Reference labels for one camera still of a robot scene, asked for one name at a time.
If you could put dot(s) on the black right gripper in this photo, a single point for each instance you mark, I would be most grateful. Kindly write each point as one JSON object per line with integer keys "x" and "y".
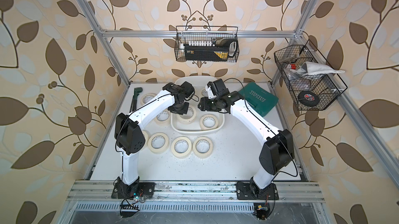
{"x": 204, "y": 102}

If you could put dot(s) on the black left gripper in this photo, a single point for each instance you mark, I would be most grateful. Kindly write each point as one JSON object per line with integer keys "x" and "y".
{"x": 176, "y": 111}

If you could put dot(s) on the cream masking tape roll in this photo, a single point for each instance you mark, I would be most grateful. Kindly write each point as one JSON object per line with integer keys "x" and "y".
{"x": 147, "y": 98}
{"x": 146, "y": 138}
{"x": 189, "y": 117}
{"x": 209, "y": 122}
{"x": 181, "y": 147}
{"x": 158, "y": 143}
{"x": 204, "y": 93}
{"x": 163, "y": 118}
{"x": 203, "y": 147}

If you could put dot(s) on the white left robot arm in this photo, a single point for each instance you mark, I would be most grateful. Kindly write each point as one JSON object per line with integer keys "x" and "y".
{"x": 129, "y": 139}

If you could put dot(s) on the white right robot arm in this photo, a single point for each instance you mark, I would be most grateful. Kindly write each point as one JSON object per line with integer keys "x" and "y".
{"x": 277, "y": 149}

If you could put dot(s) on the white plastic storage box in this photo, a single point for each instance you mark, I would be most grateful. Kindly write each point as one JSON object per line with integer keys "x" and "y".
{"x": 199, "y": 83}

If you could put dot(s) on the black yellow box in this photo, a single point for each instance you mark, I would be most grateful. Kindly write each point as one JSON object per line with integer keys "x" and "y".
{"x": 202, "y": 53}

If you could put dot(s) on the green tool case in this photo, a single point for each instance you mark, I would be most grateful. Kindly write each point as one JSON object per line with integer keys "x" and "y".
{"x": 260, "y": 100}

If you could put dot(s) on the green pipe wrench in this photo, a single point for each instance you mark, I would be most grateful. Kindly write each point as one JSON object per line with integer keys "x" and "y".
{"x": 137, "y": 92}

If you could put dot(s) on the black round disc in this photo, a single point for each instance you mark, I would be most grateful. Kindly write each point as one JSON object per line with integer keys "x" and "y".
{"x": 308, "y": 98}

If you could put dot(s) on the grey cloth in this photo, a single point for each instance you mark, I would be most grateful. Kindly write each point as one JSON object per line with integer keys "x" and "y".
{"x": 314, "y": 69}

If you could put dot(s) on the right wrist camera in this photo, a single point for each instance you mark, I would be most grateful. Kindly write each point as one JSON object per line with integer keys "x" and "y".
{"x": 216, "y": 90}

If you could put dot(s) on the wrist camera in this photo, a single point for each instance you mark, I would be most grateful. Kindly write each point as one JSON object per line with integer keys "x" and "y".
{"x": 188, "y": 89}
{"x": 216, "y": 90}

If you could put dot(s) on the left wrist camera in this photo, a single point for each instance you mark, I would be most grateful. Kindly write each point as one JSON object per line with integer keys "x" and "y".
{"x": 188, "y": 89}

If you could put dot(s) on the black wire basket rear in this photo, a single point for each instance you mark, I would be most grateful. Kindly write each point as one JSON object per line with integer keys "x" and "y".
{"x": 208, "y": 36}

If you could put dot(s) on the black wire basket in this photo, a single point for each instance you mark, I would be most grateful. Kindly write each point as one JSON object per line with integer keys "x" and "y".
{"x": 328, "y": 87}
{"x": 208, "y": 36}

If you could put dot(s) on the black wire basket right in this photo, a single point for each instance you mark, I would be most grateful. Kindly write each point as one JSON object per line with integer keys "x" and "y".
{"x": 328, "y": 87}

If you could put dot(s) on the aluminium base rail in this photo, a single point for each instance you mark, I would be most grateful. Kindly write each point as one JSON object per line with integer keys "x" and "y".
{"x": 198, "y": 191}

